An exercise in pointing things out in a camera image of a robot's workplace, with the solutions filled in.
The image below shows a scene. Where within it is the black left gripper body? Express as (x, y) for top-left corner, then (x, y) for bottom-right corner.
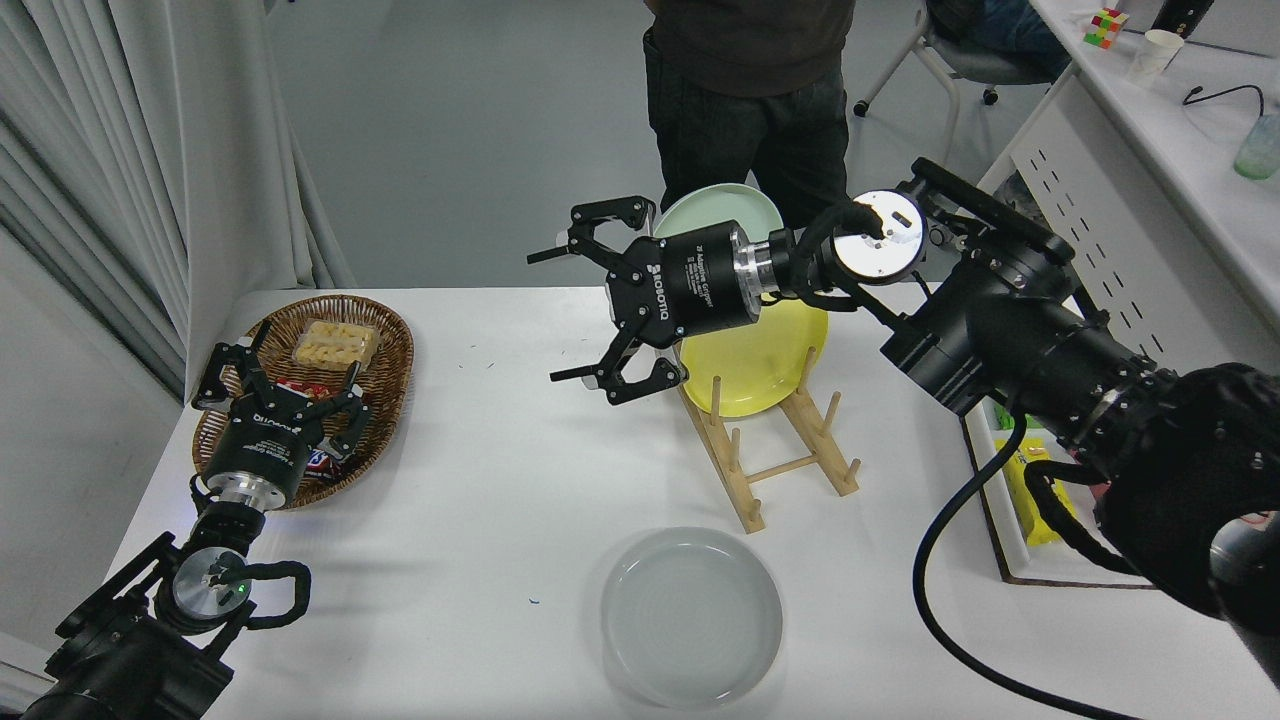
(203, 388), (329, 489)

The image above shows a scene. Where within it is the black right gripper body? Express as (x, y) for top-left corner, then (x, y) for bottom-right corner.
(605, 224), (763, 347)

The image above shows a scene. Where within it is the grey plate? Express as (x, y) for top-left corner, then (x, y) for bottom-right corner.
(600, 527), (784, 712)

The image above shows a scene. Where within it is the pale green plate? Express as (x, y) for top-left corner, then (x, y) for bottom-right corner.
(655, 183), (786, 243)

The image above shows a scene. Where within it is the yellow plate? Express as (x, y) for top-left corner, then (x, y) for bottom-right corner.
(680, 298), (830, 419)

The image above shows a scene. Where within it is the wooden plate rack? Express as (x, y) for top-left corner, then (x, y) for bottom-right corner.
(680, 345), (862, 534)

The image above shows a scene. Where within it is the brown wicker basket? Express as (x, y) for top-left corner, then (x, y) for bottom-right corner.
(193, 294), (416, 511)

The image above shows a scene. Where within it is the clear pack of biscuits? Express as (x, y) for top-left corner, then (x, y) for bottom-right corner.
(293, 320), (382, 369)

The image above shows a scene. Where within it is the standing person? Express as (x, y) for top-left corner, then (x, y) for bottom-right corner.
(640, 0), (859, 233)

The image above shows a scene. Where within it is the grey curtain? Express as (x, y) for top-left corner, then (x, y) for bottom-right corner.
(0, 0), (357, 401)

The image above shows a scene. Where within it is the white wheeled office chair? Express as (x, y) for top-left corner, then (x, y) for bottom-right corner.
(854, 10), (1053, 119)

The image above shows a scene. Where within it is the white tray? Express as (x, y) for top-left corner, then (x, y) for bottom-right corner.
(963, 405), (1161, 587)

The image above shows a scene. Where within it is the seated person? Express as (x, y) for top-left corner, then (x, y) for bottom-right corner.
(925, 0), (1073, 59)

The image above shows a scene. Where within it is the yellow snack pack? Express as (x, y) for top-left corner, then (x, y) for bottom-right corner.
(995, 438), (1078, 547)

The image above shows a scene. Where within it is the white desk with perforated panel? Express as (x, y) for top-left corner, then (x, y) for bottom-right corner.
(975, 0), (1280, 379)

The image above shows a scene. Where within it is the colourful puzzle cube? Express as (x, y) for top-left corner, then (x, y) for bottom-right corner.
(1084, 8), (1131, 49)

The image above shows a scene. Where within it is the white paper cup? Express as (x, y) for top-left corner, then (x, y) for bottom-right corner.
(1128, 29), (1187, 89)

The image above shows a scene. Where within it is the black box device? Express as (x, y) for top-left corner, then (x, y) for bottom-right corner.
(1150, 0), (1217, 39)

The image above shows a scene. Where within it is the pale green glass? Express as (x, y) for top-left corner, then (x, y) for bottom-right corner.
(1234, 113), (1280, 181)

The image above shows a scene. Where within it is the black cable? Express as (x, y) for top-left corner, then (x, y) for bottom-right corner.
(1184, 84), (1268, 119)

